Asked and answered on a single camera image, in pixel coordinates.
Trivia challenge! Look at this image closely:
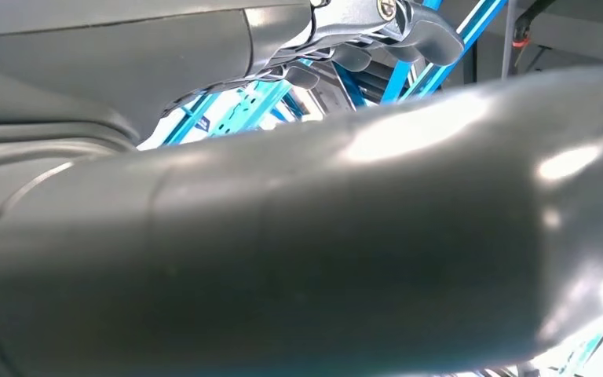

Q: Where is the blue metal shelf rack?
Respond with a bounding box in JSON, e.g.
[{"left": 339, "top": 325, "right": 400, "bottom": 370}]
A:
[{"left": 140, "top": 0, "right": 510, "bottom": 152}]

